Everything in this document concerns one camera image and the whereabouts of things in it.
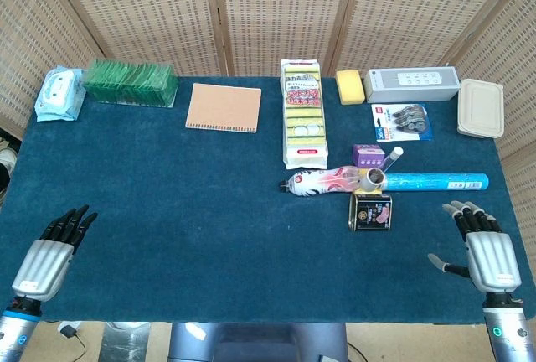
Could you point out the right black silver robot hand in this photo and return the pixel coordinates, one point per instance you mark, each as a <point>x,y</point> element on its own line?
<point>492,259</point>

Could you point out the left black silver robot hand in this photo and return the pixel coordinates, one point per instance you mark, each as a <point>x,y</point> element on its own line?
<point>44,265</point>

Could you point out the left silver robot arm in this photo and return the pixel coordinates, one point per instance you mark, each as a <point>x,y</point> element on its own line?
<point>14,332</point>

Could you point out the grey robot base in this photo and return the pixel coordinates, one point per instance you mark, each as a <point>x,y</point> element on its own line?
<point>259,343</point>

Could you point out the light blue cylinder tube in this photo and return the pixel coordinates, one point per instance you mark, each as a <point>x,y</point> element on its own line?
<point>435,182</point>

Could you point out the white shoe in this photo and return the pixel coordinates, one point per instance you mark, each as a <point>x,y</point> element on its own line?
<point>7,158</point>

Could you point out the black luncheon meat can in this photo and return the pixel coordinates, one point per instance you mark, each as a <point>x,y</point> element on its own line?
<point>370,213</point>

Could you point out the beige lidded lunch container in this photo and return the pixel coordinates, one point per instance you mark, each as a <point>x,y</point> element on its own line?
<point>480,108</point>

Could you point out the dark blue table mat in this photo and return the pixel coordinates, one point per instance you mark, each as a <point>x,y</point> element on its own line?
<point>188,219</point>

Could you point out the small purple box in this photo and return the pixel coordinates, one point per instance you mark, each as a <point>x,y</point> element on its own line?
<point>367,154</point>

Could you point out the correction tape blister pack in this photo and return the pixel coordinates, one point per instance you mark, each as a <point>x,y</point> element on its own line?
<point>402,123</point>

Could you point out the light blue wet wipes pack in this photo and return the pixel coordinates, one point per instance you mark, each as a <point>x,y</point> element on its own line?
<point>58,94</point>

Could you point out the plastic bottle red white label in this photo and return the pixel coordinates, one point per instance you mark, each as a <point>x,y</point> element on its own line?
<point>318,182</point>

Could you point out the white power strip box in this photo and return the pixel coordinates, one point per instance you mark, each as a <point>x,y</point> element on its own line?
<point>410,84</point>

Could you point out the clear box of green packets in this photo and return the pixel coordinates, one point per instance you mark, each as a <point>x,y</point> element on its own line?
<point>130,83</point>

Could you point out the yellow sponge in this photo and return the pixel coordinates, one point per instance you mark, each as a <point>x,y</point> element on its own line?
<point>349,86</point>

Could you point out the yellow sponge multipack bag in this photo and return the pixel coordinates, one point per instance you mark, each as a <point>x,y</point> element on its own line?
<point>303,115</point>

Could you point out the brown spiral notebook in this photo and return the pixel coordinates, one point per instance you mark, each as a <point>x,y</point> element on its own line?
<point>224,107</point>

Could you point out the woven folding screen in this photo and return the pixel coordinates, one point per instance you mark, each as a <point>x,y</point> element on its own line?
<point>268,10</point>

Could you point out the shiny metal post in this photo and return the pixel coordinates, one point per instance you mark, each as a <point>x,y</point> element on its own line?
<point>125,343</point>

